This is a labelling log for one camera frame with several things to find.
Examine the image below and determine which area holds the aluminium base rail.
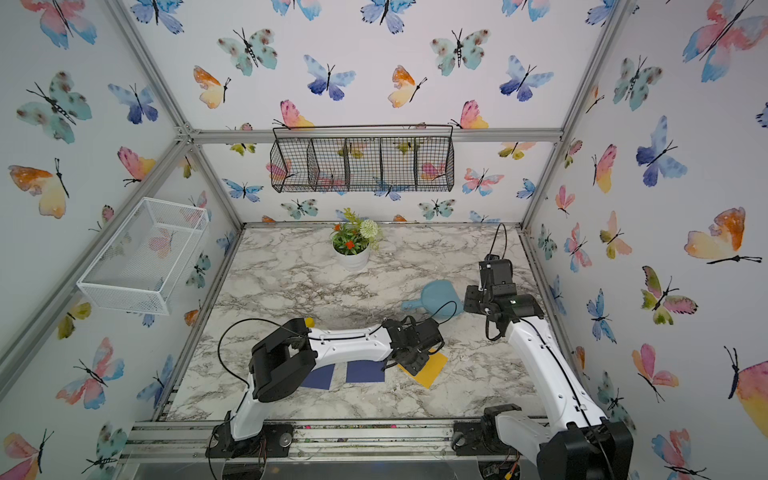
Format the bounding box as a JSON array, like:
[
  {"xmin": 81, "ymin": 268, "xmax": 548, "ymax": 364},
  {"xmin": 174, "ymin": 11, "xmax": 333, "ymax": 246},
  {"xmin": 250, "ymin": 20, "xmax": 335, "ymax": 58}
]
[{"xmin": 120, "ymin": 418, "xmax": 509, "ymax": 464}]

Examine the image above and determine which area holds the white mesh wall basket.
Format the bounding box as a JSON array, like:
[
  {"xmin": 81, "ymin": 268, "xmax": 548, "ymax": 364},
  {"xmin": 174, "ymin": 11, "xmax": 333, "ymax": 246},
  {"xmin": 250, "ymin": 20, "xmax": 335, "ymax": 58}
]
[{"xmin": 76, "ymin": 197, "xmax": 210, "ymax": 316}]

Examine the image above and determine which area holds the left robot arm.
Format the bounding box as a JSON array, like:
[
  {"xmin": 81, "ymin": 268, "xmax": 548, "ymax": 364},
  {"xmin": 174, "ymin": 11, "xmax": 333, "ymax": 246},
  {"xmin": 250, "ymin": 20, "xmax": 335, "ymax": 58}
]
[{"xmin": 205, "ymin": 316, "xmax": 445, "ymax": 460}]

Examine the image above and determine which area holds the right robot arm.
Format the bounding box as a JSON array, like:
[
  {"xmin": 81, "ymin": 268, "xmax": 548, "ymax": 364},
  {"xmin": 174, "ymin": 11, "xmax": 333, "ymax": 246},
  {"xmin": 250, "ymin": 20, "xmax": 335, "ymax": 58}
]
[{"xmin": 464, "ymin": 251, "xmax": 634, "ymax": 479}]

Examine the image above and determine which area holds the black wire wall basket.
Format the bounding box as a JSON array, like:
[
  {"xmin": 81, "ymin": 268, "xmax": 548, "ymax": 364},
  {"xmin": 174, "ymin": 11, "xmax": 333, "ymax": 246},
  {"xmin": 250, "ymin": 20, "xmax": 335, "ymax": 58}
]
[{"xmin": 267, "ymin": 123, "xmax": 455, "ymax": 195}]

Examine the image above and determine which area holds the potted flower plant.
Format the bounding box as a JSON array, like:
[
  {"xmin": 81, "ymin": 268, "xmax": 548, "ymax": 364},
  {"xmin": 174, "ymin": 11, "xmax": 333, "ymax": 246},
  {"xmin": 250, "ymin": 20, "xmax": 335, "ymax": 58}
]
[{"xmin": 331, "ymin": 208, "xmax": 383, "ymax": 272}]

